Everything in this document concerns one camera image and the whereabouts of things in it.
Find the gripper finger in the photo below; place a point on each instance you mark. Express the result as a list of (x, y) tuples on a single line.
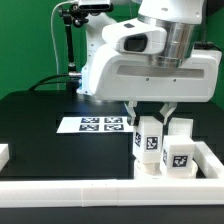
[(164, 113), (132, 117)]

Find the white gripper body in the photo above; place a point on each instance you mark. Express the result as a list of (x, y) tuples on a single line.
[(129, 77)]

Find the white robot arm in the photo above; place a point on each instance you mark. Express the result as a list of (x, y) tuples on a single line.
[(154, 57)]

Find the white tag base sheet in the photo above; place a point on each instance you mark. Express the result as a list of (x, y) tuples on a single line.
[(97, 124)]

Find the white block at left edge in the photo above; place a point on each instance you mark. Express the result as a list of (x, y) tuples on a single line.
[(4, 155)]

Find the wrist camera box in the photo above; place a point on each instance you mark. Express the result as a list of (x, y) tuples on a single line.
[(135, 37)]

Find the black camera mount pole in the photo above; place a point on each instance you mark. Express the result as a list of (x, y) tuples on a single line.
[(72, 17)]

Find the white L-shaped obstacle frame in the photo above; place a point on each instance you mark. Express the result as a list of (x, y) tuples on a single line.
[(208, 190)]

